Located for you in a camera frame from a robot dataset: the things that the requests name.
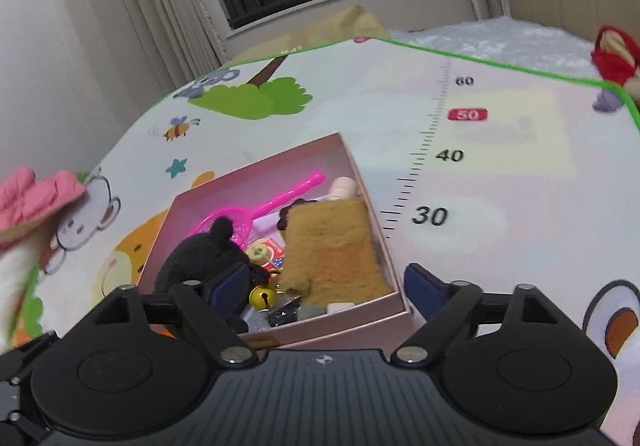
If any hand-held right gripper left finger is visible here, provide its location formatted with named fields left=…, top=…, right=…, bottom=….
left=90, top=261, right=258, bottom=367

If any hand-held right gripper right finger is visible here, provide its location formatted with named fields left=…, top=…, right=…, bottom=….
left=390, top=263, right=583, bottom=367

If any small yellow bell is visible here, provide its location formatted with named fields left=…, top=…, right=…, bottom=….
left=249, top=283, right=277, bottom=311

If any black plush toy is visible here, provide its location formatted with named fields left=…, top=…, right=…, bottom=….
left=152, top=216, right=251, bottom=297

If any small orange toy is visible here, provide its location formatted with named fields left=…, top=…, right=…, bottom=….
left=247, top=236, right=288, bottom=274

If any pink cardboard box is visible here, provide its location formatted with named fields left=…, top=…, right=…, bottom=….
left=135, top=131, right=413, bottom=352

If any brown plush pouch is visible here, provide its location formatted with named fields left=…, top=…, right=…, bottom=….
left=276, top=199, right=393, bottom=304

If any cream cylindrical toy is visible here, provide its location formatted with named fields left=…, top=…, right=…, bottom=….
left=327, top=176, right=360, bottom=203

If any pink plastic net scoop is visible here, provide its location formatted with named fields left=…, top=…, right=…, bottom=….
left=195, top=171, right=327, bottom=249

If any printed play mat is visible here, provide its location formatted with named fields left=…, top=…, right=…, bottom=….
left=0, top=36, right=640, bottom=446

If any white bed sheet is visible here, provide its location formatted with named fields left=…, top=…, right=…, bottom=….
left=390, top=16, right=601, bottom=82

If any red cloth toy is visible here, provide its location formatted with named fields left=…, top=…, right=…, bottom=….
left=590, top=25, right=640, bottom=87

